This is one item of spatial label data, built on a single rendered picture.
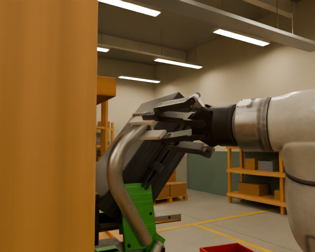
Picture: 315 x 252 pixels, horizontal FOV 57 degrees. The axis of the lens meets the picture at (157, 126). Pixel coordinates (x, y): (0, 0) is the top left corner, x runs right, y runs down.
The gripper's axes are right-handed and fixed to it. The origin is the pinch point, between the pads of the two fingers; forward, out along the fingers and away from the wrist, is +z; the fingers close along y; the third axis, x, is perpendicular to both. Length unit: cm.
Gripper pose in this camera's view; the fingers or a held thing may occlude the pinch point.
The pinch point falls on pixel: (147, 127)
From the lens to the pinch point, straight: 62.8
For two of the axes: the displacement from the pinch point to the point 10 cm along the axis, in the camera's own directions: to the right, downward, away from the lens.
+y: -3.0, -8.7, -3.9
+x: -4.9, 4.9, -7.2
